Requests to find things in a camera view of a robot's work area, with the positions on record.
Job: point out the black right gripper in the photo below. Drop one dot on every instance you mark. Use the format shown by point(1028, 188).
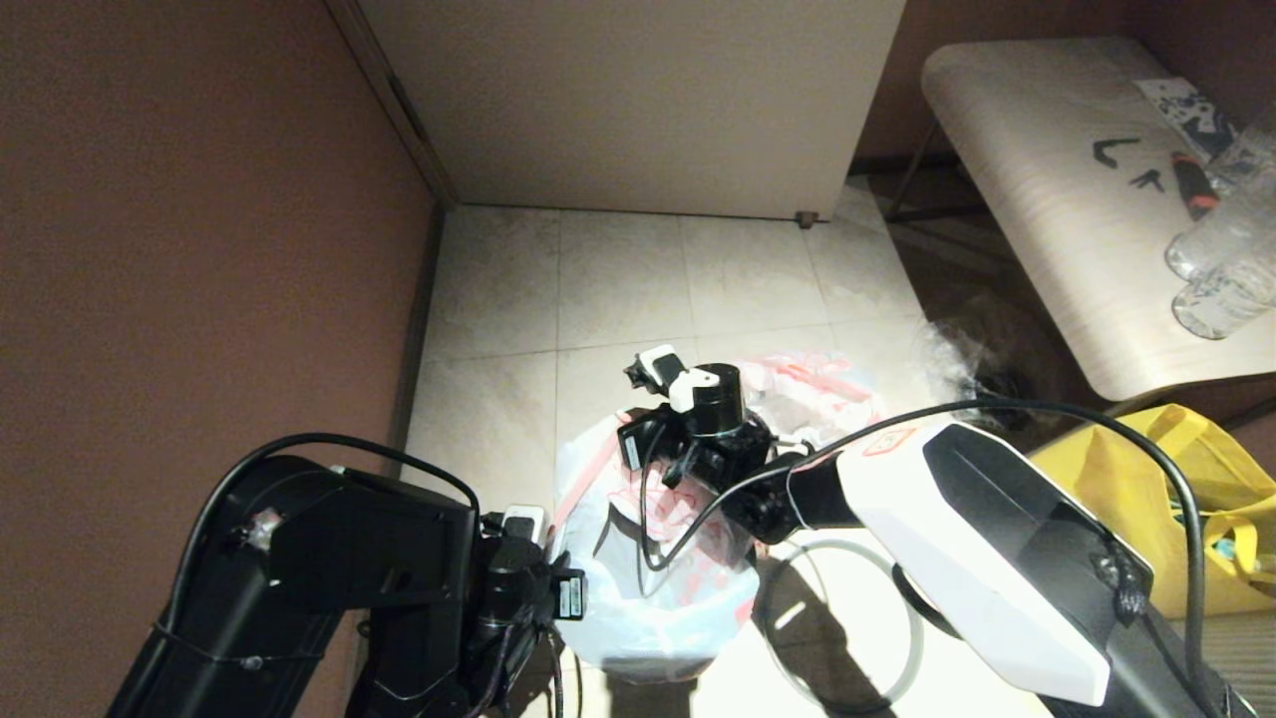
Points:
point(713, 439)

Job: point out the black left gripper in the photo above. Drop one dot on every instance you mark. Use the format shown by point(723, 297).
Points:
point(508, 598)

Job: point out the red-printed plastic bag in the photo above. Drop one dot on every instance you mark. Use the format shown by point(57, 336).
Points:
point(618, 628)

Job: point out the red-printed bag holding bottles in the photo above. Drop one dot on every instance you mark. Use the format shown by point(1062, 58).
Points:
point(837, 389)

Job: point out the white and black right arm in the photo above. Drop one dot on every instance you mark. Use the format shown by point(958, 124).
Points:
point(997, 558)

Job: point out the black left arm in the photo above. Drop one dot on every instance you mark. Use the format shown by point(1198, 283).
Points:
point(299, 568)

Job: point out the yellow fabric tote bag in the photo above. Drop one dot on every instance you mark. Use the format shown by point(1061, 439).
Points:
point(1206, 469)

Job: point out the small black lamp box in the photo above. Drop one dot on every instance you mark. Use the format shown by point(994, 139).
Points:
point(569, 596)
point(632, 445)

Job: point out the crumpled clear plastic wrap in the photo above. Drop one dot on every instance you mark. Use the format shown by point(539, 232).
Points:
point(947, 349)

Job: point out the white cabinet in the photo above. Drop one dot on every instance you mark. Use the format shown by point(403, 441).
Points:
point(638, 100)

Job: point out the white wood-grain table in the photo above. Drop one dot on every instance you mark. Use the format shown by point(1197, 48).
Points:
point(1047, 199)

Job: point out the teal printed packet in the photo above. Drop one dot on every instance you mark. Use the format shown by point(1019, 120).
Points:
point(1231, 543)

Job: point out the clear plastic water bottle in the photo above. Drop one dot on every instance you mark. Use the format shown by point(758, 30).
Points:
point(1226, 219)
point(1224, 299)

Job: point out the red and black tool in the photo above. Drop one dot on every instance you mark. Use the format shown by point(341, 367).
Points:
point(1191, 187)

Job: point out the blue printed paper sheet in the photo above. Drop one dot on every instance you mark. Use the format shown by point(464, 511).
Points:
point(1186, 108)

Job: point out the black and white wrist camera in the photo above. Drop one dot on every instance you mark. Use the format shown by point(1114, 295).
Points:
point(524, 521)
point(666, 371)

